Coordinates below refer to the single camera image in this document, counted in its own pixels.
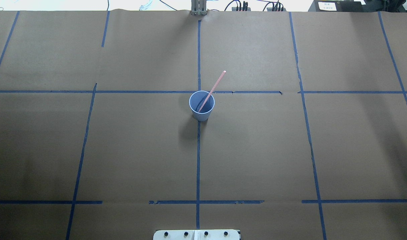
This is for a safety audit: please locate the pink chopstick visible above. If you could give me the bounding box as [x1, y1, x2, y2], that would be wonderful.
[197, 70, 227, 113]

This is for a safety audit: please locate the light blue ribbed cup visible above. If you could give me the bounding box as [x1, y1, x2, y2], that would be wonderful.
[188, 91, 215, 122]

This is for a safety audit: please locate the white mounting plate with bolts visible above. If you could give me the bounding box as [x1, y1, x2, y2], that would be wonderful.
[153, 229, 241, 240]

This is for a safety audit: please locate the black box with white label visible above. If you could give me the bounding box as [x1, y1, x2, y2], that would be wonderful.
[308, 0, 373, 12]

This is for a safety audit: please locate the grey metal bracket post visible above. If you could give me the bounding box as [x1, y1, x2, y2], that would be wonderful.
[190, 0, 208, 16]

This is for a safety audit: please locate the black cable connector left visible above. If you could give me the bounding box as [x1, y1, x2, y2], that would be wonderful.
[225, 0, 250, 12]

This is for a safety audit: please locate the black cable connector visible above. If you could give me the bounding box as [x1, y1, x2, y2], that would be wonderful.
[225, 0, 250, 12]
[265, 1, 286, 12]

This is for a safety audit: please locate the black cable connector right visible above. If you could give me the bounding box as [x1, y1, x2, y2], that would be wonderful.
[265, 1, 286, 12]

